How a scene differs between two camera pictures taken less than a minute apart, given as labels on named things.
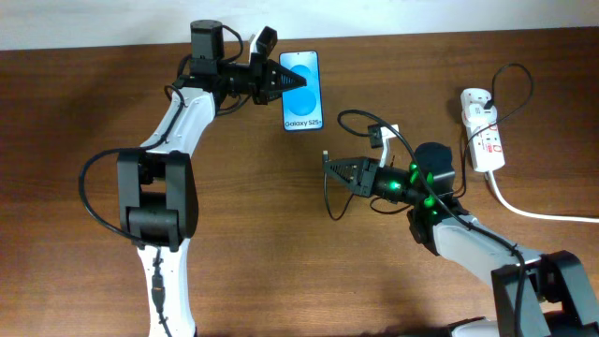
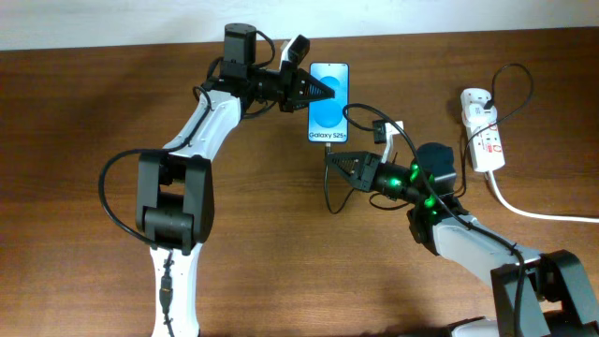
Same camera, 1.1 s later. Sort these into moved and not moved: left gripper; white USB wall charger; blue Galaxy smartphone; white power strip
Moved: blue Galaxy smartphone; left gripper
Not moved: white power strip; white USB wall charger
